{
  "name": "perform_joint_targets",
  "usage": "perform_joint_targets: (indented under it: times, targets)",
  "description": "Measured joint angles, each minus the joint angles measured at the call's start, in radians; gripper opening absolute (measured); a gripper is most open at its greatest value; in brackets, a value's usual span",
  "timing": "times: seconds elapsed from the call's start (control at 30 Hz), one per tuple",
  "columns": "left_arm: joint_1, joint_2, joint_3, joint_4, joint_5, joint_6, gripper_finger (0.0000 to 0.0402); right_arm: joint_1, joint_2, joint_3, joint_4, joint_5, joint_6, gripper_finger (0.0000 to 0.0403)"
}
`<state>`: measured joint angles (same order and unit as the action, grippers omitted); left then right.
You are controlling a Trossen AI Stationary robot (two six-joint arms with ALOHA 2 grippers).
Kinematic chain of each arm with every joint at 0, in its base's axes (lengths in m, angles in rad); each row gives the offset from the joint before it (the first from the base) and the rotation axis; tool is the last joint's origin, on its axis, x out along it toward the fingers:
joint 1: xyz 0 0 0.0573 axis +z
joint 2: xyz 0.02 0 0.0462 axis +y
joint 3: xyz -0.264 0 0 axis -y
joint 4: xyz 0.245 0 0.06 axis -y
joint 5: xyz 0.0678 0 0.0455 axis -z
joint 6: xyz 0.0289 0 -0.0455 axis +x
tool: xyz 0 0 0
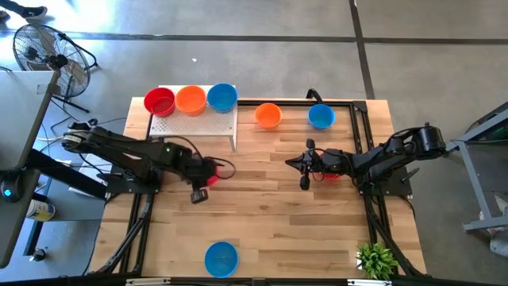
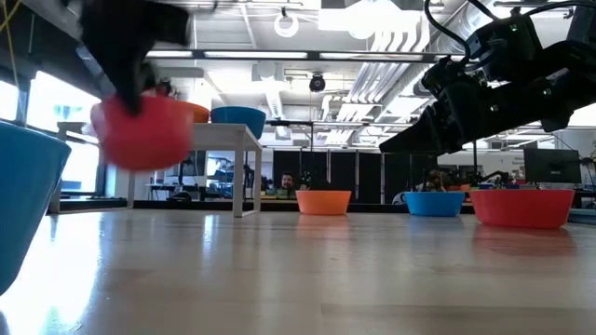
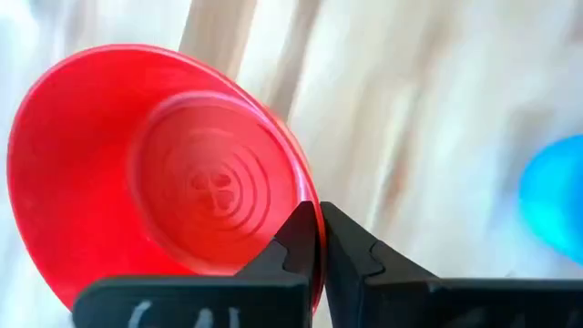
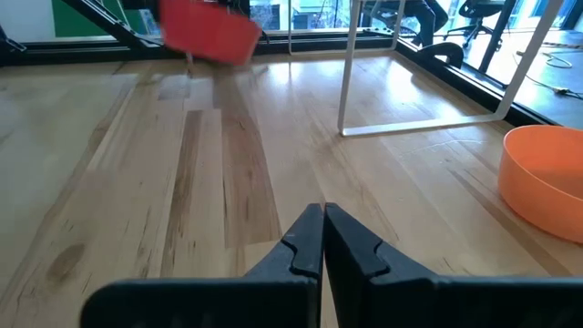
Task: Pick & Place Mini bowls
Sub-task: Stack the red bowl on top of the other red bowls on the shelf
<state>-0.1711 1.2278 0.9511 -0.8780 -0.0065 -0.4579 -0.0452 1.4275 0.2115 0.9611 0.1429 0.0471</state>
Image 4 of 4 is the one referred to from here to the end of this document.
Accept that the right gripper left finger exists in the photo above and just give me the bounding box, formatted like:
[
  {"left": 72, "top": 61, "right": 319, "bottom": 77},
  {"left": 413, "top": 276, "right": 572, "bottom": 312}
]
[{"left": 80, "top": 202, "right": 325, "bottom": 328}]

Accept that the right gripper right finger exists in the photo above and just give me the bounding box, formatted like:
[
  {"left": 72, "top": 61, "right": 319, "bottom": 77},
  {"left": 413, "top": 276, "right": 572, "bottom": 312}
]
[{"left": 323, "top": 202, "right": 583, "bottom": 328}]

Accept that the orange plastic mini bowl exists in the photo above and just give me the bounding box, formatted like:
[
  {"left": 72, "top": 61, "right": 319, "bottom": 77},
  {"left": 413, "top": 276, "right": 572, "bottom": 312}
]
[{"left": 496, "top": 125, "right": 583, "bottom": 245}]

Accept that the red plastic mini bowl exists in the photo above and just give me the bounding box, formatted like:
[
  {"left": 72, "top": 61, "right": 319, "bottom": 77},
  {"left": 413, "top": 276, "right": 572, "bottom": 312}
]
[{"left": 158, "top": 0, "right": 263, "bottom": 67}]

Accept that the white perforated metal shelf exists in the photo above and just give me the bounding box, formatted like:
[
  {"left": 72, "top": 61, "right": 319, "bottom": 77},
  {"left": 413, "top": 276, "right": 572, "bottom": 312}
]
[{"left": 288, "top": 0, "right": 566, "bottom": 138}]

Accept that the black curved tube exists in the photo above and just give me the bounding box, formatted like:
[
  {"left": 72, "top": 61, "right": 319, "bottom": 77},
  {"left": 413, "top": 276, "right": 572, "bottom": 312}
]
[{"left": 417, "top": 41, "right": 466, "bottom": 68}]

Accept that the person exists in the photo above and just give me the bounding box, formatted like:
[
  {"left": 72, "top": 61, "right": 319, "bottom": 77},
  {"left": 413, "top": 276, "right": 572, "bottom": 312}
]
[{"left": 363, "top": 0, "right": 451, "bottom": 47}]

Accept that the black slanted pole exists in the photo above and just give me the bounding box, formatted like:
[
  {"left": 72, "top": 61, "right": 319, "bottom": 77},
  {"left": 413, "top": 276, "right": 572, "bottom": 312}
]
[{"left": 477, "top": 0, "right": 523, "bottom": 74}]

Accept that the black office chair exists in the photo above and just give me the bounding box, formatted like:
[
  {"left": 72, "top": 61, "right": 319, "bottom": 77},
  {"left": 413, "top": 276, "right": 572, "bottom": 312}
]
[{"left": 444, "top": 0, "right": 507, "bottom": 49}]

